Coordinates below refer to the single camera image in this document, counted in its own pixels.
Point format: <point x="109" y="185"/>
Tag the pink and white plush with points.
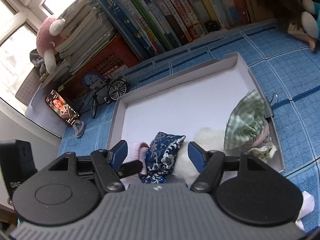
<point x="48" y="38"/>

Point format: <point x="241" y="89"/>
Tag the white cardboard box tray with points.
<point x="184" y="103"/>

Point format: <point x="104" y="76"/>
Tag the miniature black bicycle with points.
<point x="109" y="90"/>

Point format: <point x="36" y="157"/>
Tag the pink sock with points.
<point x="137" y="151"/>

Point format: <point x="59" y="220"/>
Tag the blue checked tablecloth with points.
<point x="279" y="63"/>

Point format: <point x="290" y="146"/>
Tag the blue Doraemon plush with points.
<point x="310" y="17"/>

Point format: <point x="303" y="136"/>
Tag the blue floral fabric pouch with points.
<point x="161" y="157"/>

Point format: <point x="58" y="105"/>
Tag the row of upright books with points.
<point x="153" y="27"/>

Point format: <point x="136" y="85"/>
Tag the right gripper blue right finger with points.
<point x="198" y="156"/>

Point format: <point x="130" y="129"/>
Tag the smartphone with lit screen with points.
<point x="61" y="107"/>

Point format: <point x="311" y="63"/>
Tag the grey carabiner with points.
<point x="79" y="128"/>

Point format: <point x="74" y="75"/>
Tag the brown haired monkey doll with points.
<point x="289" y="13"/>

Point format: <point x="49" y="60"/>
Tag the stack of flat books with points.
<point x="87" y="30"/>

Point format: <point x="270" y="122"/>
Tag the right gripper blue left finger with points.
<point x="117" y="154"/>

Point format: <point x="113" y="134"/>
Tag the red plastic crate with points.
<point x="114" y="55"/>

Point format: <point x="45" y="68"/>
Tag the black binder clip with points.
<point x="269" y="104"/>

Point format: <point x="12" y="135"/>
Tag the green checked fabric pouch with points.
<point x="248" y="130"/>

